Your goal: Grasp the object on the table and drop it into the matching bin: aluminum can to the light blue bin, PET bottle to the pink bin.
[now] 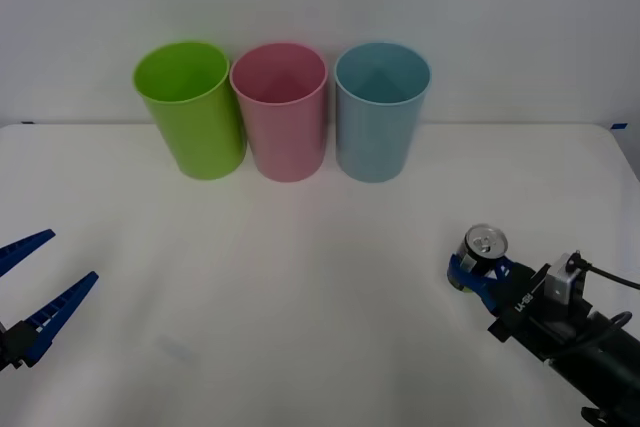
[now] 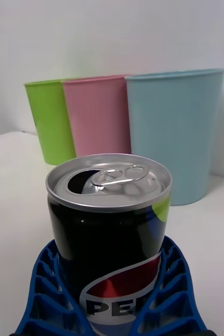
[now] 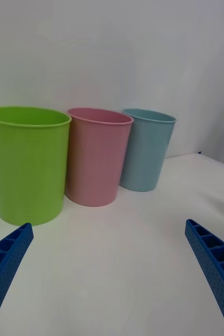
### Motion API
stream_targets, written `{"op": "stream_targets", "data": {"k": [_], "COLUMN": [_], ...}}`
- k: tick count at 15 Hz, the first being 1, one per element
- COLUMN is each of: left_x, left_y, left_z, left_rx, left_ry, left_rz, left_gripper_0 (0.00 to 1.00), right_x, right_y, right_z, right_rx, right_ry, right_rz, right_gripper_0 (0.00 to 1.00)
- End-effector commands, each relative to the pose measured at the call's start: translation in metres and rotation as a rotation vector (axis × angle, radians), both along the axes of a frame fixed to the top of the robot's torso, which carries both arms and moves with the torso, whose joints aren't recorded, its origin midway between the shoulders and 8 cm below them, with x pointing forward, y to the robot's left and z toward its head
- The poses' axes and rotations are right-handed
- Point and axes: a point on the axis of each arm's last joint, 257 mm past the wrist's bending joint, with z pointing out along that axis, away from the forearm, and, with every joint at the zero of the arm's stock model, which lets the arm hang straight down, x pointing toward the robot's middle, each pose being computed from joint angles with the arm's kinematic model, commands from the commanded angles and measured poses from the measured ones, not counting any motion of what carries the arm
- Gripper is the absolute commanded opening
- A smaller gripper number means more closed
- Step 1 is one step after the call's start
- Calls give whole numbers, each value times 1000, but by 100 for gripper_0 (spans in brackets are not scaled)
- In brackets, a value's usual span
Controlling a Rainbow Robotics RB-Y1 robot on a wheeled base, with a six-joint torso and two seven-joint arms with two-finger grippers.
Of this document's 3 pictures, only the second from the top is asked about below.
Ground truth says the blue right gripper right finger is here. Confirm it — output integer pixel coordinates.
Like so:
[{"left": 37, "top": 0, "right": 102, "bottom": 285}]
[{"left": 128, "top": 235, "right": 217, "bottom": 336}]

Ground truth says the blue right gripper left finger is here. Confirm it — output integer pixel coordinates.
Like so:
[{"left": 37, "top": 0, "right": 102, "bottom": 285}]
[{"left": 8, "top": 239, "right": 95, "bottom": 336}]

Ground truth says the black drink can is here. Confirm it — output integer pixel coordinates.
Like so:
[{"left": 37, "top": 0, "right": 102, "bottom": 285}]
[{"left": 45, "top": 153, "right": 173, "bottom": 336}]

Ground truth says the pale blue plastic waste bin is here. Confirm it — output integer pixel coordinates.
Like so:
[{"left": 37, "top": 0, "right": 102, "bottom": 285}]
[{"left": 124, "top": 68, "right": 224, "bottom": 206}]

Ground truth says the green plastic waste bin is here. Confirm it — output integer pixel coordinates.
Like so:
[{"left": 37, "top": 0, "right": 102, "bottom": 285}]
[{"left": 23, "top": 78, "right": 77, "bottom": 166}]

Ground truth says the pink plastic waste bin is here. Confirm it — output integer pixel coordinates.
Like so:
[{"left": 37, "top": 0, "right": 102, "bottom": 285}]
[{"left": 61, "top": 74, "right": 132, "bottom": 158}]

